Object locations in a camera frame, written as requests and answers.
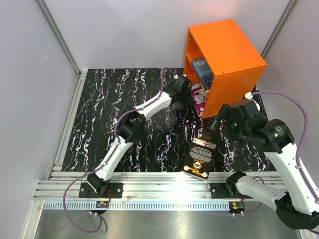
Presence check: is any purple treehouse book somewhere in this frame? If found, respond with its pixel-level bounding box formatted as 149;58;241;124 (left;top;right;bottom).
191;83;207;117

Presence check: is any dark blue book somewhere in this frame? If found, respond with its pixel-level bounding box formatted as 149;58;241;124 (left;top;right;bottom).
191;58;214;92

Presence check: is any black book gold text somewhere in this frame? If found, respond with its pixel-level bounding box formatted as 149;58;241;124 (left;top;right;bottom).
181;137;216;181

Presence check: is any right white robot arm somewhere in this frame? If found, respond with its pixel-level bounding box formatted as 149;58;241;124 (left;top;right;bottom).
211;100;319;230

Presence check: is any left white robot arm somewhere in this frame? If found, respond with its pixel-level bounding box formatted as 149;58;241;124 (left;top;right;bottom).
87;75;192;198

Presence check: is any orange two-shelf cabinet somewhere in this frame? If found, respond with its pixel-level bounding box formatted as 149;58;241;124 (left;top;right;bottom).
183;19;267;118

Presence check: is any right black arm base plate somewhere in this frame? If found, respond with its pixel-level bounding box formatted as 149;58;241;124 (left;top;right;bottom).
206;183;243;199

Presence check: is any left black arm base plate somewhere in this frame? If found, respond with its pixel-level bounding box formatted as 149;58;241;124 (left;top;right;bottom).
78;182;124;199

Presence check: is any white slotted cable duct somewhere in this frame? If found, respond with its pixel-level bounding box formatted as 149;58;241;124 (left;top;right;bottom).
43;201;231;210

